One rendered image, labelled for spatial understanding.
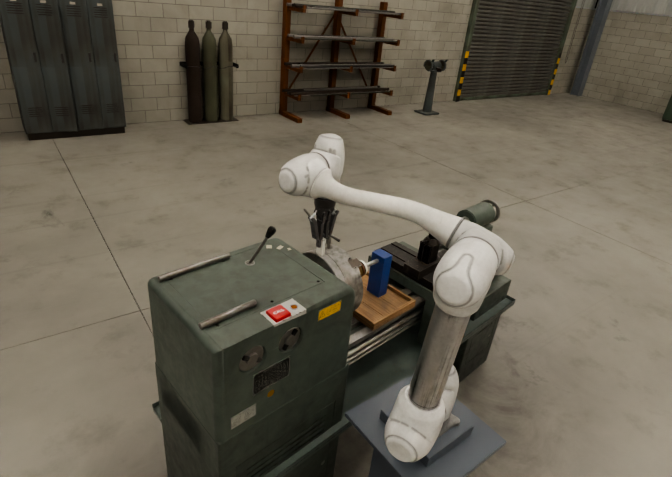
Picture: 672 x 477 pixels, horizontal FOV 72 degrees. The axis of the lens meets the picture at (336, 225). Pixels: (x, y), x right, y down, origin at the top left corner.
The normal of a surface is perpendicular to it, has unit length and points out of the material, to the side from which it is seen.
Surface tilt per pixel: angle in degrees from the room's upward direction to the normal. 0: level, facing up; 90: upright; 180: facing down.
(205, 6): 90
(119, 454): 0
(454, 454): 0
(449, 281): 87
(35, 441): 0
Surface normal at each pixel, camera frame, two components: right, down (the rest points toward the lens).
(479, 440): 0.09, -0.89
